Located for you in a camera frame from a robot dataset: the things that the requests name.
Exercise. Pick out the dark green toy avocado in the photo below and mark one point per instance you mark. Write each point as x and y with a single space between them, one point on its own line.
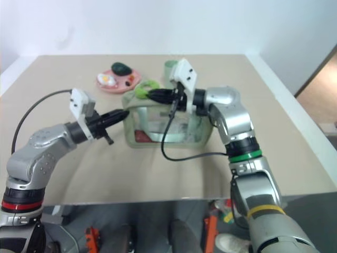
121 68

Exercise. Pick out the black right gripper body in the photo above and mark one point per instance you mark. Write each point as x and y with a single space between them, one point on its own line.
181 100

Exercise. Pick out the red item inside pouch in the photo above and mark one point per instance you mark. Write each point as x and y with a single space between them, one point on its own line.
141 136

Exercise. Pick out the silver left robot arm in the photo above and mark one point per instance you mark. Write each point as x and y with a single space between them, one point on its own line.
39 147

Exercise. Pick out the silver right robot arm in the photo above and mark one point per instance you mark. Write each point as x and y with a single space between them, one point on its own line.
237 116

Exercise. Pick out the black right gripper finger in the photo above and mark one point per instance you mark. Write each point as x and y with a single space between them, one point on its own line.
163 100
163 92

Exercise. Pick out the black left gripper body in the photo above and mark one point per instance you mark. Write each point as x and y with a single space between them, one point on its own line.
98 126

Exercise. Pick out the toy fried egg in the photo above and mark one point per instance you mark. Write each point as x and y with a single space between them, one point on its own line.
105 79

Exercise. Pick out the brown door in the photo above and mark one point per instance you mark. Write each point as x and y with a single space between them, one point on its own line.
321 89

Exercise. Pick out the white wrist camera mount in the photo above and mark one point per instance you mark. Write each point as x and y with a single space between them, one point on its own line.
80 101
187 73

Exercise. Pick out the pink plate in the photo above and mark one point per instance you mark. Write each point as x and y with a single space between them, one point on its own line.
118 86

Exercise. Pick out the orange clamp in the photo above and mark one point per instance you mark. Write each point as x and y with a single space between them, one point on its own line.
211 232
92 238

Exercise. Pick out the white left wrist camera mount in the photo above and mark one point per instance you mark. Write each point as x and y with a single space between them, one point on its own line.
80 101

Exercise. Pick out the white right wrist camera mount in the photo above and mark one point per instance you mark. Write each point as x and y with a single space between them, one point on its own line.
187 73

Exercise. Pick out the pale green cup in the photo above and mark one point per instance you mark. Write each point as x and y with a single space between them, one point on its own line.
169 69

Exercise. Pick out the colourful toy under table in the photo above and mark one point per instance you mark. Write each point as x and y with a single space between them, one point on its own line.
225 209

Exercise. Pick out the green clear zip pouch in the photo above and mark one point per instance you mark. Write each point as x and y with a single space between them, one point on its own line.
147 124

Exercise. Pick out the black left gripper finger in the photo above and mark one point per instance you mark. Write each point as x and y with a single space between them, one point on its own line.
114 121
116 114

